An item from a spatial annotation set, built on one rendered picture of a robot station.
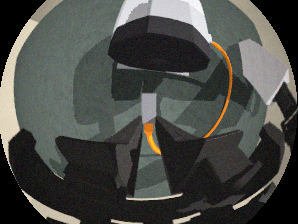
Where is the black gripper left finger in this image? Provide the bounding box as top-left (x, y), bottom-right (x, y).
top-left (55, 116), bottom-right (143, 198)

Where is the orange cable with grey plug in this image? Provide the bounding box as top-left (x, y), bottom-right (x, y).
top-left (142, 41), bottom-right (232, 155)

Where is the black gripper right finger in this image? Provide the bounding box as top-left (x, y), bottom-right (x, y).
top-left (155, 116), bottom-right (243, 196)

